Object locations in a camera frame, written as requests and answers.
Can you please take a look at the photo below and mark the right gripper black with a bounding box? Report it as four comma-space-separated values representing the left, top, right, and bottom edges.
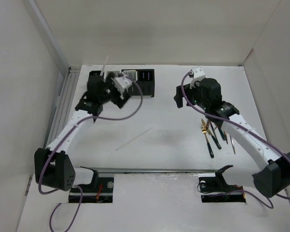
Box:
174, 82, 209, 111

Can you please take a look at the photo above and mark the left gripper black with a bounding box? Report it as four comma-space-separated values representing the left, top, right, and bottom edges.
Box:
99, 73, 131, 108

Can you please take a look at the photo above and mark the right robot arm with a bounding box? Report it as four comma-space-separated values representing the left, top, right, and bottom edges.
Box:
174, 78, 290, 198

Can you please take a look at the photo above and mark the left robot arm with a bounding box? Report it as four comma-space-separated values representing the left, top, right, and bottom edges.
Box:
34, 72, 135, 195

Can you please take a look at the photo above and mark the white utensil holder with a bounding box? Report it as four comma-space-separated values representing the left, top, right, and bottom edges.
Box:
89, 70, 119, 79

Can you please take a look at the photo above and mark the white insert cup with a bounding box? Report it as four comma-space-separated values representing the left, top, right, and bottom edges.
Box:
122, 70, 138, 81

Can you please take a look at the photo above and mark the black utensil holder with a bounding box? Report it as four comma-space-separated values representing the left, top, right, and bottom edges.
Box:
121, 69, 155, 97

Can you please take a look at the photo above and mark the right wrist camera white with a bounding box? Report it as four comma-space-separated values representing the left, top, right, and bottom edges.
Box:
188, 66, 205, 88

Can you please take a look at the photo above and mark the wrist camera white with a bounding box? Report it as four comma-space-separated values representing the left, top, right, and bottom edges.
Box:
188, 66, 205, 88
113, 75, 133, 94

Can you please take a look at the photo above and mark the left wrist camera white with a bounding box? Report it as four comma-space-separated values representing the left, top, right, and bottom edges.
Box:
113, 75, 133, 94

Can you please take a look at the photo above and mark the aluminium rail left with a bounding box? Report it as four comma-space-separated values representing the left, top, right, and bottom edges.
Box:
42, 67, 81, 148

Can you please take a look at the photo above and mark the aluminium rail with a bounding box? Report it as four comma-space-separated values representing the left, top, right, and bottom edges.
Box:
42, 67, 81, 148
96, 168, 218, 175

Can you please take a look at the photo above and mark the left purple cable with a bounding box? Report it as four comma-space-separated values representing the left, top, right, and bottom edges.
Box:
37, 79, 144, 231

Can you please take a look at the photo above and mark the purple cable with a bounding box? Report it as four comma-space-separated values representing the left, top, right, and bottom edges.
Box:
181, 72, 290, 209
37, 79, 144, 231

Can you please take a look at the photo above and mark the aluminium rail front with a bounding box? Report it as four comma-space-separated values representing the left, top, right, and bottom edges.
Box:
96, 168, 218, 175

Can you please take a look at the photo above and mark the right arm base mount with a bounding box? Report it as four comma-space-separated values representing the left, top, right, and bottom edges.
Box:
197, 165, 246, 203

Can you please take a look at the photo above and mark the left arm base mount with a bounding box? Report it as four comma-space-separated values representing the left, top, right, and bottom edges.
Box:
79, 173, 115, 203

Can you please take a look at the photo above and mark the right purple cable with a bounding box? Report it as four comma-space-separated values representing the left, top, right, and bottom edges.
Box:
181, 72, 290, 209

